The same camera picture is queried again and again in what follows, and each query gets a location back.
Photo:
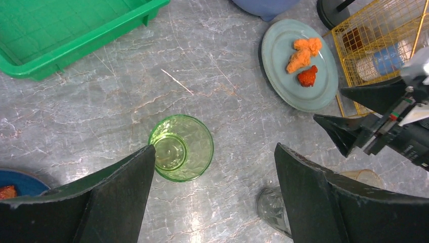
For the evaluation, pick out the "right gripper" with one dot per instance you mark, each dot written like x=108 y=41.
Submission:
x=403 y=127

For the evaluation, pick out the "glass oil bottle dark liquid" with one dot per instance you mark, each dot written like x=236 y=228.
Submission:
x=357 y=38

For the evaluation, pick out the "green plastic tray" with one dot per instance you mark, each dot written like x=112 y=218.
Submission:
x=39 y=38

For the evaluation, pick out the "white blue canister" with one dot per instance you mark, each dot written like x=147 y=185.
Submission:
x=385 y=61

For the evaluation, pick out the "amber glass cup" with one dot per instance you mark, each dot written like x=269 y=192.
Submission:
x=365 y=176

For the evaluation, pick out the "orange chicken wing on blue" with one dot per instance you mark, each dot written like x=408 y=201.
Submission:
x=8 y=192

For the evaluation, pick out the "grey round plate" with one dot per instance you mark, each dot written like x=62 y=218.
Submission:
x=276 y=51

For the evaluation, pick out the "black microphone stand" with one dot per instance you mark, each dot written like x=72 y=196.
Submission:
x=333 y=12

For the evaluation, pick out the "blue trash bin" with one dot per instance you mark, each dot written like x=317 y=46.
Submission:
x=267 y=10

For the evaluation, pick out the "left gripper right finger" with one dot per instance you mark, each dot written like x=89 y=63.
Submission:
x=324 y=206

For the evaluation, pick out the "dark grey glass cup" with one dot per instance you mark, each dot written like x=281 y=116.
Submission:
x=271 y=209

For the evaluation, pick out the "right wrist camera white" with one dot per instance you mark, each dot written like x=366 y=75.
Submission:
x=415 y=75

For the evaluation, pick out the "green glass cup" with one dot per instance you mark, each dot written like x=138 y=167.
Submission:
x=184 y=148

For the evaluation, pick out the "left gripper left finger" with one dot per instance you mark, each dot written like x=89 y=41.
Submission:
x=105 y=206

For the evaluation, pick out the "blue snack bag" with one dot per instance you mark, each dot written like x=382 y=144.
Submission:
x=25 y=184

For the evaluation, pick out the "yellow wire basket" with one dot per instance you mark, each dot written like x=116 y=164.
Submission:
x=390 y=22

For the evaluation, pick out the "orange fried chicken piece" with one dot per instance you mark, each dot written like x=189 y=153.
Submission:
x=305 y=49

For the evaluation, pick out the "red fried chicken piece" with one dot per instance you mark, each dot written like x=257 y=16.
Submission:
x=307 y=77

